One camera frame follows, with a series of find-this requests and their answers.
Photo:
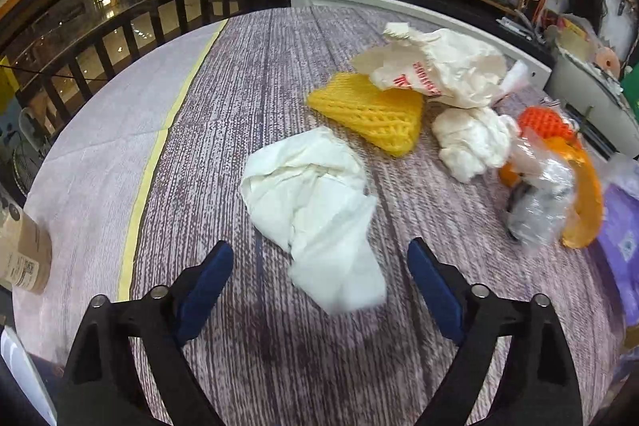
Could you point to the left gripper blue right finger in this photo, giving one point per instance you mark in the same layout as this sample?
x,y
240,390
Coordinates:
x,y
539,384

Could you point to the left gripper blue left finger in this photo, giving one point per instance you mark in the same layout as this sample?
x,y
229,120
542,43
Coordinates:
x,y
101,385

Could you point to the purple plastic bag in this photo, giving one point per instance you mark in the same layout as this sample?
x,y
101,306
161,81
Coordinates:
x,y
619,234

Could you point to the white paper towel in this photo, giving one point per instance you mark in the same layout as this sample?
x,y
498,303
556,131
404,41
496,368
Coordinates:
x,y
308,194

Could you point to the yellow foam net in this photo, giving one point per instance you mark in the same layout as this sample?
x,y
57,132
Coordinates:
x,y
390,119

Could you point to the white red printed plastic bag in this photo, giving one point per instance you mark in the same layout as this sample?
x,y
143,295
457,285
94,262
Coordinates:
x,y
450,67

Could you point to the clear crumpled plastic bag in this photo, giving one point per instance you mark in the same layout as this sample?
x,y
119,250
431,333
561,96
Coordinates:
x,y
541,200

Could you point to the purple grey tablecloth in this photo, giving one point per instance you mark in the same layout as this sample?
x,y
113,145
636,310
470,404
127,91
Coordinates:
x,y
326,327

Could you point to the small white crumpled tissue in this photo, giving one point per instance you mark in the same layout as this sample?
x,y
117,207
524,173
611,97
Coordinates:
x,y
473,140

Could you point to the white printer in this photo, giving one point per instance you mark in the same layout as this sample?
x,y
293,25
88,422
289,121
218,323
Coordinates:
x,y
592,97

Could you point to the wooden railing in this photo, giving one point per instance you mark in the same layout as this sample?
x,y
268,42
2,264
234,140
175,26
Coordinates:
x,y
110,6

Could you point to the white left desk drawer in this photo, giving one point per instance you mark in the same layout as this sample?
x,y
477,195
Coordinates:
x,y
440,14

